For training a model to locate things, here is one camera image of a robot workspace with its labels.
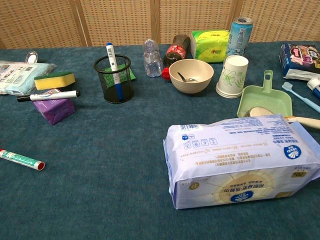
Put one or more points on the yellow and green sponge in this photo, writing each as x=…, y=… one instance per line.
x=55, y=81

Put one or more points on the black cup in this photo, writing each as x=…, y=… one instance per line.
x=105, y=85

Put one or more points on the red green marker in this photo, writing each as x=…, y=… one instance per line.
x=22, y=159

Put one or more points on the light blue plastic package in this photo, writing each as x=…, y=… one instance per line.
x=15, y=75

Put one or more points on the black capped white marker pen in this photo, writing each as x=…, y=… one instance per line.
x=52, y=95

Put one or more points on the wicker folding screen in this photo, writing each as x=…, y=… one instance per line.
x=120, y=22

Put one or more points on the light blue drink can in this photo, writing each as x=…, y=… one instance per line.
x=238, y=37

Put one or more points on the clear plastic water bottle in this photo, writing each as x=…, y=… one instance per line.
x=152, y=60

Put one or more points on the metal spoon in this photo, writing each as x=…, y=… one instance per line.
x=191, y=80

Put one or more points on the dark blue sanitary pad pack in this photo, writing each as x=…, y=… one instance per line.
x=300, y=56

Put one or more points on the purple box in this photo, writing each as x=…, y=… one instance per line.
x=53, y=111

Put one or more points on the light green dustpan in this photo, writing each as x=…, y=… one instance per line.
x=265, y=96

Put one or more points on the blue white marker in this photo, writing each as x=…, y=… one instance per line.
x=111, y=55

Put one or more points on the white and blue toothpaste tube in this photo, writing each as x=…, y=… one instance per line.
x=315, y=86

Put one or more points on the green tissue pack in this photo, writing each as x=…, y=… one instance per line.
x=210, y=46

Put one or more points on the green flat packet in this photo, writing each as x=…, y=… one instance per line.
x=132, y=75

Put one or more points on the light blue toothbrush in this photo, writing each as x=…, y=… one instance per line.
x=300, y=96

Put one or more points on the cola bottle with red cap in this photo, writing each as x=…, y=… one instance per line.
x=175, y=52

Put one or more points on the beige bowl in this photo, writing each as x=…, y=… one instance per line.
x=192, y=87

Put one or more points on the large white wet wipes pack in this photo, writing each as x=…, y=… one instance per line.
x=237, y=160

